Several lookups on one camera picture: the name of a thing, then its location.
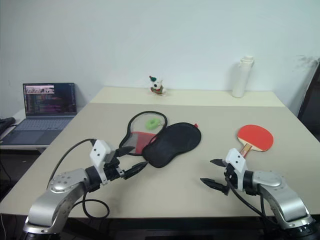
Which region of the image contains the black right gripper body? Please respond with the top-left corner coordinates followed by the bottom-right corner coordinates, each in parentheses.
top-left (223, 163), bottom-right (239, 198)

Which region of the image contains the white water bottle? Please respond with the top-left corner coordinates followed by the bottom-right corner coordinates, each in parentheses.
top-left (231, 55), bottom-right (256, 98)

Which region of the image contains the black device with cables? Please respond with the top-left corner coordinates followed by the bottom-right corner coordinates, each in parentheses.
top-left (0, 116), bottom-right (17, 141)

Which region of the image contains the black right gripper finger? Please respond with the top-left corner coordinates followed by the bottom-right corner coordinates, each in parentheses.
top-left (199, 177), bottom-right (228, 193)
top-left (210, 158), bottom-right (228, 169)

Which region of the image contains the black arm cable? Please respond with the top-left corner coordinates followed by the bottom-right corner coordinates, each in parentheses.
top-left (227, 184), bottom-right (270, 222)
top-left (46, 138), bottom-right (110, 219)

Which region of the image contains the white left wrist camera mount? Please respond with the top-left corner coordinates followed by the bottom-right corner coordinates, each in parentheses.
top-left (89, 139), bottom-right (118, 185)

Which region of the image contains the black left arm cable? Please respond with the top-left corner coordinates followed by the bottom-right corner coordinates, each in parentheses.
top-left (46, 138), bottom-right (110, 219)

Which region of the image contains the green fluffy pompom charm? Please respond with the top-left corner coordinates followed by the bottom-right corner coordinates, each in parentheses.
top-left (145, 117), bottom-right (163, 131)

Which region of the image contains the red ping pong paddle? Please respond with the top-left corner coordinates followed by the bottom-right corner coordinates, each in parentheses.
top-left (236, 124), bottom-right (275, 159)

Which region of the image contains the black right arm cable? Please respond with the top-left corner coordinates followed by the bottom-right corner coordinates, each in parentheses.
top-left (227, 184), bottom-right (270, 222)

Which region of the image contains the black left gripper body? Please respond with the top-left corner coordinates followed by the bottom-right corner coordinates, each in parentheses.
top-left (101, 156), bottom-right (126, 185)

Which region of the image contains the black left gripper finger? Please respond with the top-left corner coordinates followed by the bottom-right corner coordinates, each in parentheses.
top-left (123, 160), bottom-right (149, 180)
top-left (115, 146), bottom-right (136, 158)

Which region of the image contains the white plush dog toy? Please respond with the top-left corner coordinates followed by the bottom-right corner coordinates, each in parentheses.
top-left (148, 74), bottom-right (169, 97)

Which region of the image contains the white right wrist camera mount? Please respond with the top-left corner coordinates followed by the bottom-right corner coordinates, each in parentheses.
top-left (224, 147), bottom-right (249, 193)

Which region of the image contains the grey open laptop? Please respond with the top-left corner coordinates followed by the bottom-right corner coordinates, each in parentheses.
top-left (0, 82), bottom-right (78, 146)

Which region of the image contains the black red paddle case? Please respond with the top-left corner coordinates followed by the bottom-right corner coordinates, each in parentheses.
top-left (119, 110), bottom-right (203, 169)

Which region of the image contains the white side table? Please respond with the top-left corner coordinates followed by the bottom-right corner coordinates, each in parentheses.
top-left (0, 109), bottom-right (77, 155)

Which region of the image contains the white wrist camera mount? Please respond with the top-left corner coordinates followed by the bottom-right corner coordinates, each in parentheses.
top-left (89, 139), bottom-right (118, 185)
top-left (224, 147), bottom-right (249, 193)

